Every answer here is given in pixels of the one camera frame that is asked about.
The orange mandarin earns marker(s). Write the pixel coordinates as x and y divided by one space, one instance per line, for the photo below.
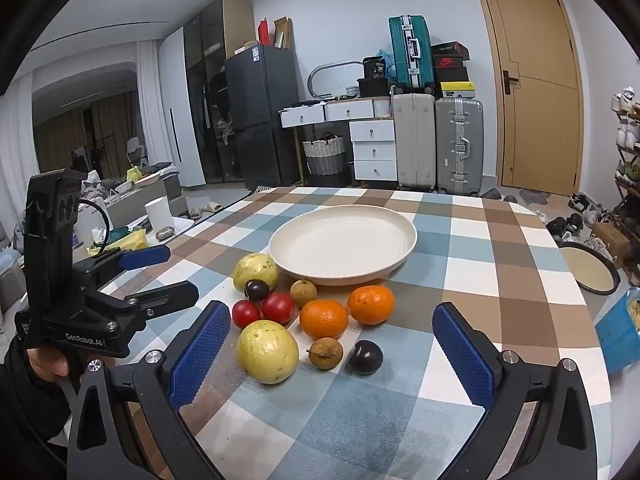
324 319
371 305

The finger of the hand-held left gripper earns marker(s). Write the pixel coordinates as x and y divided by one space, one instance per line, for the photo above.
170 296
145 258

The grey slipper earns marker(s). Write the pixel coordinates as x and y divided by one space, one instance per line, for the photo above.
492 193
510 198

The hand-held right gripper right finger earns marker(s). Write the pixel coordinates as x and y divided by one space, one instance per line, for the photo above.
462 355

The wooden door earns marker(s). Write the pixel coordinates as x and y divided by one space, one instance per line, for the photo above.
540 110

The brown curtain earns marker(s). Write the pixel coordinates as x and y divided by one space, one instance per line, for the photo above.
60 140

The white wardrobe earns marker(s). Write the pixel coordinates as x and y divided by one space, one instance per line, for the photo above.
175 110

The teal suitcase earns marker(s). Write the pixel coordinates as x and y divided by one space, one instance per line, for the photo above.
407 55

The dark glass cabinet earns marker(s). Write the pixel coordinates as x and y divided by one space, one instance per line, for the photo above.
215 85

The person's left forearm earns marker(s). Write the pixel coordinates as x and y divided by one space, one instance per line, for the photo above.
25 420

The dark purple plum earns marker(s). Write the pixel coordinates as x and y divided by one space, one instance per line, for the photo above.
365 357
257 290

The red and black shoe box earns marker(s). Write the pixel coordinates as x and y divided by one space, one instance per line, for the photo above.
449 63

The open cardboard box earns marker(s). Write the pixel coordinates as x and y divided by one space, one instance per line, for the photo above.
282 34

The white drawer desk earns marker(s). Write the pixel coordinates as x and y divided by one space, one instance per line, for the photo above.
372 152

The woven laundry basket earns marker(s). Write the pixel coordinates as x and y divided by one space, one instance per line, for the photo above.
324 157

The group of shoes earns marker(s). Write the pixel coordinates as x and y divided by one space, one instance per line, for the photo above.
627 132

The grey arched frame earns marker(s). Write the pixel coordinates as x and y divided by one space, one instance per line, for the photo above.
320 71

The checked tablecloth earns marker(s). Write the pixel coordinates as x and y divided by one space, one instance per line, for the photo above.
450 260

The person's left hand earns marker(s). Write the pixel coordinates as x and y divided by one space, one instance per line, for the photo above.
45 365

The round black-rimmed tray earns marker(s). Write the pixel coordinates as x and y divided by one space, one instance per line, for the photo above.
590 270

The yellow cloth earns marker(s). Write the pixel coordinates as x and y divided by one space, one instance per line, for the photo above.
125 241

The silver suitcase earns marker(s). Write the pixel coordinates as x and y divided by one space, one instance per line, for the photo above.
457 130

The dark grey fridge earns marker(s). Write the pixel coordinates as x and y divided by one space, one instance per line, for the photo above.
260 90

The yellow-green guava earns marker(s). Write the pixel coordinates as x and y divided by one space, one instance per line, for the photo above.
255 272
267 352

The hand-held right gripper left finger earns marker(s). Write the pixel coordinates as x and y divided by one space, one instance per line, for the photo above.
200 350

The wooden shoe rack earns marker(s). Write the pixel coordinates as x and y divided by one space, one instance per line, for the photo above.
631 170

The red bag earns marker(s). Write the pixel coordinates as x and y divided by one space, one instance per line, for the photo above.
263 34

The white curtain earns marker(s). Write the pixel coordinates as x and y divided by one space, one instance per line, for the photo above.
150 105

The cream round plate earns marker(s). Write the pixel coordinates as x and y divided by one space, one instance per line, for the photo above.
342 245

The white cylinder appliance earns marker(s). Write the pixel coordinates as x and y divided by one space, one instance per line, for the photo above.
159 214

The white pleated bin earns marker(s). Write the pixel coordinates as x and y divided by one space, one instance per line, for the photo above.
381 106

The beige suitcase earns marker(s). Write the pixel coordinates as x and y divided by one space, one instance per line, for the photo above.
414 140

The black storage box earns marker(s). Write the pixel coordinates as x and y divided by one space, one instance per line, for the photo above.
372 88

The brown longan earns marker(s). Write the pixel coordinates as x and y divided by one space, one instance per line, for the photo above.
303 294
325 353

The blue plastic bag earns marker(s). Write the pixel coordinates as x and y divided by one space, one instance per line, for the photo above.
389 62

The yellow and black shoe box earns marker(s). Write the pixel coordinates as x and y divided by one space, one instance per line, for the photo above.
457 91

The beige slipper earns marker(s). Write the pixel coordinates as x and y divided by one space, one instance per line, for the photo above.
214 206
197 211

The red tomato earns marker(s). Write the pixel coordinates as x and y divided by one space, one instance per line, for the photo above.
278 307
245 314

